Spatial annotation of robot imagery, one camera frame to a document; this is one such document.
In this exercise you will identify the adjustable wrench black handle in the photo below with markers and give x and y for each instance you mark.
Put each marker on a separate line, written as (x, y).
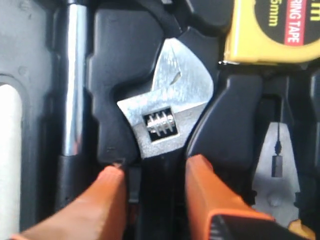
(162, 120)

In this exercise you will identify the black plastic tool case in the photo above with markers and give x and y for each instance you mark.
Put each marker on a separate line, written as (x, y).
(124, 41)

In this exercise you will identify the yellow black tape measure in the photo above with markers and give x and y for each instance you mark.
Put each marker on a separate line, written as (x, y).
(273, 32)

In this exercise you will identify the steel claw hammer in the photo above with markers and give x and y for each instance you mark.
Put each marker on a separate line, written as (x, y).
(71, 162)

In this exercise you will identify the right gripper black orange right finger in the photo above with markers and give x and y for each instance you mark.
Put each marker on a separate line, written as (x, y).
(223, 150)

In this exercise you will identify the right gripper black orange left finger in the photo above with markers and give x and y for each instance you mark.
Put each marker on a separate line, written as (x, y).
(99, 213)

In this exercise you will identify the orange handled pliers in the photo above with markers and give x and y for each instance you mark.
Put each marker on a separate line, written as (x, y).
(276, 181)

